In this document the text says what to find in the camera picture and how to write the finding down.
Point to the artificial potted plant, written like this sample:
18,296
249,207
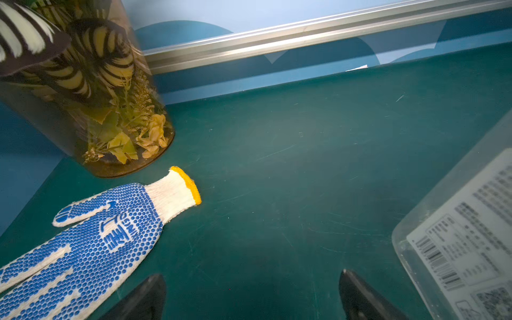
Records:
96,100

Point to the square clear plastic bottle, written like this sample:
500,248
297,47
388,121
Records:
455,245

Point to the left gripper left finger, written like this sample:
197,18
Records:
146,301

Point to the aluminium back frame bar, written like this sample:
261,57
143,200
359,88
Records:
311,32

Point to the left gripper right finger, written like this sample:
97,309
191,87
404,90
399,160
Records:
361,301

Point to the blue dotted work glove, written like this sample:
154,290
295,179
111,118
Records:
103,239

